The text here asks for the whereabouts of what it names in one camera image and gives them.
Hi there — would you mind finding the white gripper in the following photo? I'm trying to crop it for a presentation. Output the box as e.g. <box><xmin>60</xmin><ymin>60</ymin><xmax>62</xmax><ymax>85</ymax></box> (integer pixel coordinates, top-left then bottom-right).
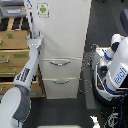
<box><xmin>26</xmin><ymin>33</ymin><xmax>44</xmax><ymax>50</ymax></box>

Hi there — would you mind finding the white fridge top door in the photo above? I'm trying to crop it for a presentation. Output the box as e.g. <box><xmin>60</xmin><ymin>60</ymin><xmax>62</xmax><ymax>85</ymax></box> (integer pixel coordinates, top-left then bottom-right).
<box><xmin>23</xmin><ymin>0</ymin><xmax>92</xmax><ymax>59</ymax></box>

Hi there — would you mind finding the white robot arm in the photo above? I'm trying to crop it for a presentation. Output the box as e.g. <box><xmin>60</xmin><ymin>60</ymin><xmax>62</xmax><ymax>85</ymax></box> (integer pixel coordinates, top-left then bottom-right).
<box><xmin>0</xmin><ymin>33</ymin><xmax>43</xmax><ymax>128</ymax></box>

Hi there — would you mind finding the upper white fridge drawer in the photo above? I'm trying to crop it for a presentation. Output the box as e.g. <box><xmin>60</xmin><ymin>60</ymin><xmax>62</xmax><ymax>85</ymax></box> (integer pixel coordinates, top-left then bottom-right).
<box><xmin>39</xmin><ymin>59</ymin><xmax>82</xmax><ymax>79</ymax></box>

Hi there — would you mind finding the white fridge drawer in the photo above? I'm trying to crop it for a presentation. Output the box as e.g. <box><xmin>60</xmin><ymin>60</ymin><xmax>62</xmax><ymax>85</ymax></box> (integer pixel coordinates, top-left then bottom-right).
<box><xmin>43</xmin><ymin>78</ymin><xmax>79</xmax><ymax>99</ymax></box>
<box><xmin>39</xmin><ymin>59</ymin><xmax>82</xmax><ymax>79</ymax></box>

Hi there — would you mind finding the lower white fridge drawer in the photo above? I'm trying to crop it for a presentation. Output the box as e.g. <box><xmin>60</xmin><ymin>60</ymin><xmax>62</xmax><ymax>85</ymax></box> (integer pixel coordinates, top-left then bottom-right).
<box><xmin>43</xmin><ymin>78</ymin><xmax>79</xmax><ymax>99</ymax></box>

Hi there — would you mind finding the wooden drawer cabinet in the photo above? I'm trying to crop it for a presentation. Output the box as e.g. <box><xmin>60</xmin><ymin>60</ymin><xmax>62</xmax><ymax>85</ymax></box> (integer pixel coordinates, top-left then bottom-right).
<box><xmin>0</xmin><ymin>16</ymin><xmax>46</xmax><ymax>100</ymax></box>

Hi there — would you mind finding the green android sticker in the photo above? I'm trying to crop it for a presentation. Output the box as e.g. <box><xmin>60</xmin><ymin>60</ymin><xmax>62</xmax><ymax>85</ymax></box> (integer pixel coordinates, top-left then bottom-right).
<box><xmin>37</xmin><ymin>3</ymin><xmax>49</xmax><ymax>18</ymax></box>

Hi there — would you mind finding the white refrigerator body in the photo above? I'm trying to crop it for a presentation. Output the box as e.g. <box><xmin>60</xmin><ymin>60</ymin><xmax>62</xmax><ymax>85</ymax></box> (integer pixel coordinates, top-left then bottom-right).
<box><xmin>23</xmin><ymin>0</ymin><xmax>93</xmax><ymax>100</ymax></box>

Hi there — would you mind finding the grey box on cabinet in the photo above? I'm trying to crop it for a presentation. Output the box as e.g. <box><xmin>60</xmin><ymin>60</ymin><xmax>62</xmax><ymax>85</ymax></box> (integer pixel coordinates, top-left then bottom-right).
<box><xmin>0</xmin><ymin>6</ymin><xmax>26</xmax><ymax>18</ymax></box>

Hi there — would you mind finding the grey cable on floor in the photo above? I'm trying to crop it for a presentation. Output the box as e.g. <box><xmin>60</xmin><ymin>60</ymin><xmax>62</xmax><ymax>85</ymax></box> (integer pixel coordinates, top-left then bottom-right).
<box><xmin>78</xmin><ymin>43</ymin><xmax>100</xmax><ymax>94</ymax></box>

